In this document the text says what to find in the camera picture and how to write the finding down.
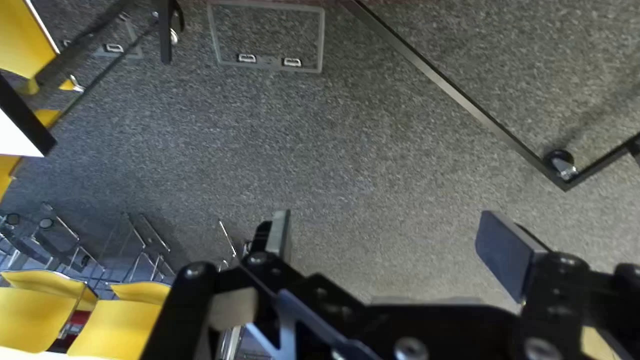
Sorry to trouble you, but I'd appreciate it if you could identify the yellow chair left second row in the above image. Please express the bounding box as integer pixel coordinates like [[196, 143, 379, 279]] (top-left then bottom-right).
[[0, 271, 97, 352]]

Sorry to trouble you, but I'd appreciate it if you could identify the near white table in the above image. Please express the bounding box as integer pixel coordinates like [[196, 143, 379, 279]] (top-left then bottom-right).
[[0, 77, 56, 158]]

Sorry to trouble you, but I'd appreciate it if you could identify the yellow chair near table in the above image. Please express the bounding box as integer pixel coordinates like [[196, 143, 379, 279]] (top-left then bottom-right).
[[0, 0, 84, 199]]

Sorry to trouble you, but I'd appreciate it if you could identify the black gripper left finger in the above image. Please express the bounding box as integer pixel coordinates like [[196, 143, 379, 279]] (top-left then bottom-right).
[[241, 210, 290, 271]]

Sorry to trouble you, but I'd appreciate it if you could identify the black rack base frame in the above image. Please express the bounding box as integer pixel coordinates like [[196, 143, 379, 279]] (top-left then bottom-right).
[[346, 0, 640, 193]]

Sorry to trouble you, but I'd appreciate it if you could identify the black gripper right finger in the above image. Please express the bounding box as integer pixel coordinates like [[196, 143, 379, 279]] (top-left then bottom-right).
[[473, 210, 587, 304]]

